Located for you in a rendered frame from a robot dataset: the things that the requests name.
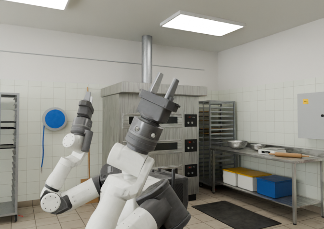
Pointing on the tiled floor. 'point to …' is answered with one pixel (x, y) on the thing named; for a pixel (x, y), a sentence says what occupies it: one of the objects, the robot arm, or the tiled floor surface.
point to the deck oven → (110, 134)
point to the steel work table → (298, 200)
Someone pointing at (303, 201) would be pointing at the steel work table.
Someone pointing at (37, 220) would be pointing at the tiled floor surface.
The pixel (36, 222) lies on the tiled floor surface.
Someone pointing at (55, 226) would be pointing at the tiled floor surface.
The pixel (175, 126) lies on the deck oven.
